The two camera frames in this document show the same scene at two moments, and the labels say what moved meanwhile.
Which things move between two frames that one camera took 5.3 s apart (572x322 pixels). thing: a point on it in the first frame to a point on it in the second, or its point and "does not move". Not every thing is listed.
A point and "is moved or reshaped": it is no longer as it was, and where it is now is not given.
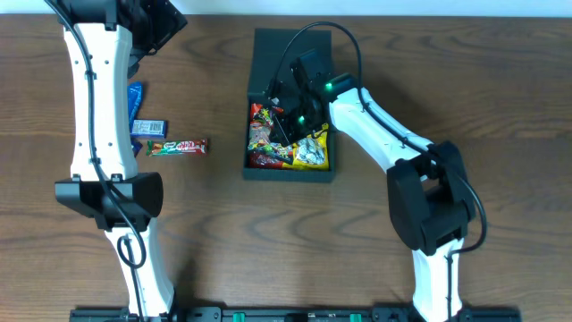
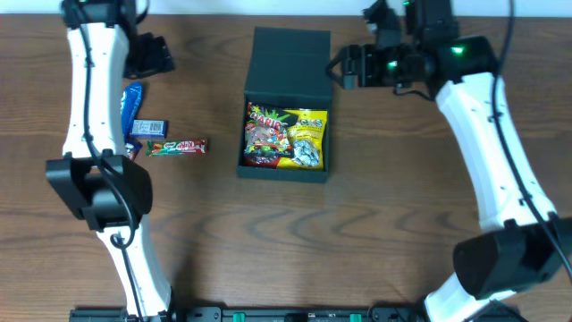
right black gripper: [286, 110] to [351, 65]
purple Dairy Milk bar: [137, 146] does not move
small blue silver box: [151, 129] does not move
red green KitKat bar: [176, 147] does not move
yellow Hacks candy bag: [312, 152] is moved or reshaped
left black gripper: [164, 21] to [155, 58]
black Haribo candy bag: [260, 127] is moved or reshaped
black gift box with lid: [270, 46] does not move
